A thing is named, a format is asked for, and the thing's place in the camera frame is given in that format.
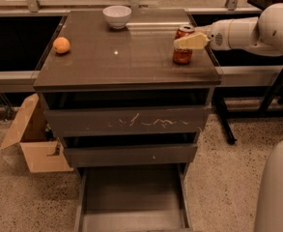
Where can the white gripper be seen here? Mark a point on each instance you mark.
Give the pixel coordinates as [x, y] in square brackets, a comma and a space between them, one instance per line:
[217, 36]

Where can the red coke can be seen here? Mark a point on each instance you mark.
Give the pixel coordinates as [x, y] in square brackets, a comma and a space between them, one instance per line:
[183, 56]

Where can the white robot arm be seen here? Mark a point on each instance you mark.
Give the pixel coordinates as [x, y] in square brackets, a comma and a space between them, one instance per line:
[262, 35]

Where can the grey top drawer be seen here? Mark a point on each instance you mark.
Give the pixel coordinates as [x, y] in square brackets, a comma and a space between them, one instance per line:
[126, 120]

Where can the grey drawer cabinet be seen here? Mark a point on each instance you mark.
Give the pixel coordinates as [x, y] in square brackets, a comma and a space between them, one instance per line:
[132, 67]

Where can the grey middle drawer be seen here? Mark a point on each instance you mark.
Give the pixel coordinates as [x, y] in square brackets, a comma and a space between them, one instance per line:
[130, 155]

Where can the grey open bottom drawer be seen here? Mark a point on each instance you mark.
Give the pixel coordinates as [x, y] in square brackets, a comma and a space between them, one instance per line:
[139, 198]

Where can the black table with legs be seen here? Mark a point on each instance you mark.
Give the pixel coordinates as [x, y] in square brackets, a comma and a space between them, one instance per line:
[245, 89]

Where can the white ceramic bowl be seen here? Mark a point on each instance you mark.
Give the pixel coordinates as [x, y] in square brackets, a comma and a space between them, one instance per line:
[117, 16]

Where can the orange fruit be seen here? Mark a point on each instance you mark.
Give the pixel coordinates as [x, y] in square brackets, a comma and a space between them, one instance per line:
[61, 45]

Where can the brown cardboard box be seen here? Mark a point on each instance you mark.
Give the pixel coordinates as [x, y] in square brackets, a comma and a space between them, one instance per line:
[28, 131]

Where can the grey metal window rail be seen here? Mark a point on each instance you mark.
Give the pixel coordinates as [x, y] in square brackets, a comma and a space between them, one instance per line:
[18, 82]

